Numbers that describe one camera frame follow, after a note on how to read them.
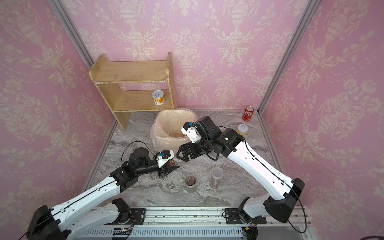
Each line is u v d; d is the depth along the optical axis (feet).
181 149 1.85
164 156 2.00
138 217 2.45
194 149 1.88
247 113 3.54
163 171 2.12
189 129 1.95
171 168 2.24
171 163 2.25
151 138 2.46
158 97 3.02
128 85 3.49
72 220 1.42
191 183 2.52
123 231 2.40
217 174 2.33
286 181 1.29
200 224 2.40
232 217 2.39
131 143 3.37
